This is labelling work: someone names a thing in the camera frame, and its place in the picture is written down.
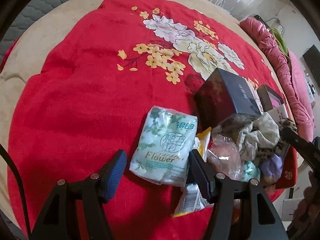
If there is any leopard print scrunchie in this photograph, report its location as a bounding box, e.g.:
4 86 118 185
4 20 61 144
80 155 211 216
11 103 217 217
255 118 298 161

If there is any purple satin scrunchie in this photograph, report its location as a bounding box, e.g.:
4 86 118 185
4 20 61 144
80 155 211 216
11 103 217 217
259 154 283 186

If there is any white floral scrunchie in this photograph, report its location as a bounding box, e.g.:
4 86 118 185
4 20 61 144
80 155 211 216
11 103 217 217
211 112 281 162

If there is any small green tissue pack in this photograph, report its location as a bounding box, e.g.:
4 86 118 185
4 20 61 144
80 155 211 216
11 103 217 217
242 161 261 182

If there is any yellow white snack bag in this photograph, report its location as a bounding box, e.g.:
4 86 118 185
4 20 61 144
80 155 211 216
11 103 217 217
171 126 213 218

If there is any clear bag with pink item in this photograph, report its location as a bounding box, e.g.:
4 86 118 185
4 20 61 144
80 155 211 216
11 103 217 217
207 133 243 181

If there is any large floral tissue pack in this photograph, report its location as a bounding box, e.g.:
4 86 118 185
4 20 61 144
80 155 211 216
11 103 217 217
130 106 197 187

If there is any person's hand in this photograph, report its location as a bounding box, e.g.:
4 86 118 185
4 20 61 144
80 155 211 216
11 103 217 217
287 171 319 239

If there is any red tissue box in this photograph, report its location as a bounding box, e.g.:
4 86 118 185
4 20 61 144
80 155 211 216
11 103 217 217
267 103 299 190

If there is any grey tray with pink book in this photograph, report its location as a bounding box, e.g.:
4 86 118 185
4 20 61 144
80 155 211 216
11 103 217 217
257 84 284 112

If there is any pink quilted duvet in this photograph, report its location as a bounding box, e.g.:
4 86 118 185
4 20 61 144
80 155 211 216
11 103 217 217
240 17 315 142

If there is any black glossy box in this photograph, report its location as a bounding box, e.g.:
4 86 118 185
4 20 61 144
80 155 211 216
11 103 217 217
194 68 261 129

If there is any green cloth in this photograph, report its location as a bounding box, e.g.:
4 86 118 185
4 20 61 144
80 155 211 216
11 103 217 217
269 28 289 57

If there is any beige round bed cover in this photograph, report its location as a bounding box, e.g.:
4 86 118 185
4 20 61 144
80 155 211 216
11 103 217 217
0 0 291 228

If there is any red floral blanket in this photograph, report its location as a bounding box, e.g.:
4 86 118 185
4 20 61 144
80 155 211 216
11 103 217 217
7 0 299 240

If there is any black cable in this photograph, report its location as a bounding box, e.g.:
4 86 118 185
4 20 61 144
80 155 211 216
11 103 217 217
0 143 32 239

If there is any black wall television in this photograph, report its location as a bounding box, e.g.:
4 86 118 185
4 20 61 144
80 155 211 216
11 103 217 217
303 45 320 86

